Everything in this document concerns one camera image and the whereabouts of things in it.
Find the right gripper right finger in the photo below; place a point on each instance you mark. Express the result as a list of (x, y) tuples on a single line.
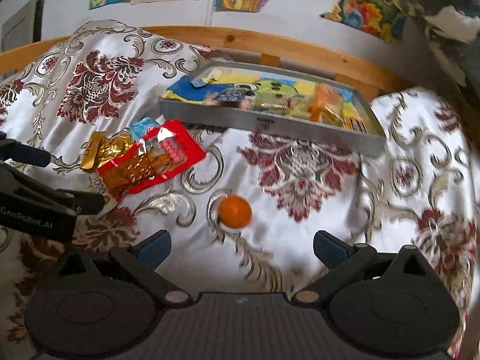
[(346, 264)]

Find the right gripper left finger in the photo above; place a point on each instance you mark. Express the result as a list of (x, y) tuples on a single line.
[(138, 265)]

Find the gold foil snack packet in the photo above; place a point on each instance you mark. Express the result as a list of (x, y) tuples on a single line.
[(102, 148)]

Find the orange tangerine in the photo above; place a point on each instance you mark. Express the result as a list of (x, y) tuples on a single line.
[(235, 212)]

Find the red snack packet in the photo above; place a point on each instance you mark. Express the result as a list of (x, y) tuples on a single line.
[(161, 154)]

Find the light blue snack packet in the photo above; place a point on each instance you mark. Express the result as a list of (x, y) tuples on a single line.
[(139, 128)]

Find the floral white bed cover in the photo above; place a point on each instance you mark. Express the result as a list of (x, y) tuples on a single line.
[(422, 190)]

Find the grey shallow tray box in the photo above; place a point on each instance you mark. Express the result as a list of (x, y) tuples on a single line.
[(272, 100)]

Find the orange snack packet in tray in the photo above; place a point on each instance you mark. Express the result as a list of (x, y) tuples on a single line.
[(327, 101)]

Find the colourful flowers drawing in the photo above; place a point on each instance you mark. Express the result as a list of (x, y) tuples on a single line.
[(379, 18)]

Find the clear bag of clothes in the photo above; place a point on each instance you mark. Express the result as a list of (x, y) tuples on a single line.
[(452, 28)]

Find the white wall pipe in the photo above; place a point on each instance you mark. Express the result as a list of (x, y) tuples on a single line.
[(208, 18)]

